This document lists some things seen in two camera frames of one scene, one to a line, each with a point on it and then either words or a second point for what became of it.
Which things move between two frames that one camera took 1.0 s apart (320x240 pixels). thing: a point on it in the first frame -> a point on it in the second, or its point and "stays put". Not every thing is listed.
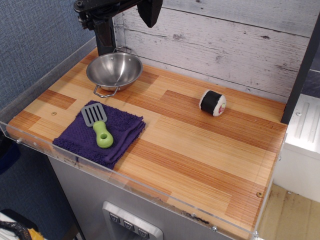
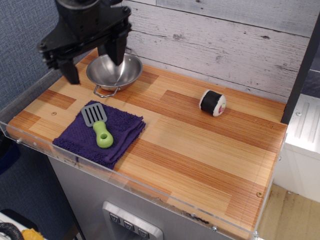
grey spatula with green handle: x=95 y=115 stays put
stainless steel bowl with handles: x=111 y=72 stays put
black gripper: x=89 y=10 -> x=84 y=25
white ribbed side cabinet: x=299 y=169 stays put
